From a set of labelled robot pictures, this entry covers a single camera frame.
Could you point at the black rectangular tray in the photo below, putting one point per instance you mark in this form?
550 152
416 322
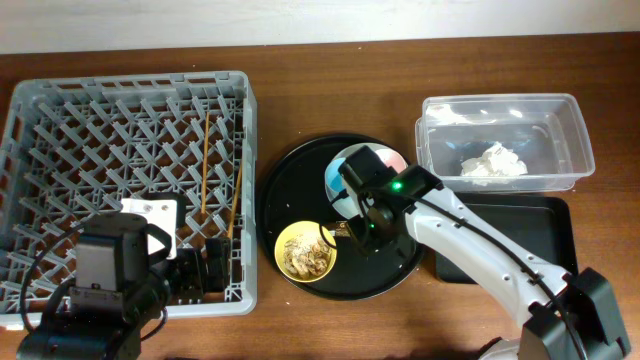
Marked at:
537 223

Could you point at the blue plastic cup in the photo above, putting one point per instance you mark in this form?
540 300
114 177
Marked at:
333 181

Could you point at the yellow bowl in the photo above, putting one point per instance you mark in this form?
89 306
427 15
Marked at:
308 229

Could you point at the gold snack wrapper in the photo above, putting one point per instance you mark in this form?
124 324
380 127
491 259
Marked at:
339 229

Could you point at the white tissue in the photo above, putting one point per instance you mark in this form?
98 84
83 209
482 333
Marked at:
496 165

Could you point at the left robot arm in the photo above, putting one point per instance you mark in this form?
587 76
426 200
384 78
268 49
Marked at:
124 279

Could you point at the pink plastic cup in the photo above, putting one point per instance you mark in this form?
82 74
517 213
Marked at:
392 159

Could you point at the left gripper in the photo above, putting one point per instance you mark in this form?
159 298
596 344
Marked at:
215 263

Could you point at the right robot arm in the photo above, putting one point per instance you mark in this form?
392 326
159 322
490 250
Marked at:
561 316

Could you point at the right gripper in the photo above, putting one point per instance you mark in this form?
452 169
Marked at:
357 234

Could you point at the food scraps pile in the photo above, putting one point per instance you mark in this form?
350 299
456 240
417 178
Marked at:
306 257

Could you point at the round black serving tray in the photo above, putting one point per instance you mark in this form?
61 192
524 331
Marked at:
294 191

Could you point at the grey plastic dishwasher rack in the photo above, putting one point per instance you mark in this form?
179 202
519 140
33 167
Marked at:
72 148

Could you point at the clear plastic bin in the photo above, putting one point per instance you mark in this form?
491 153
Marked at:
547 132

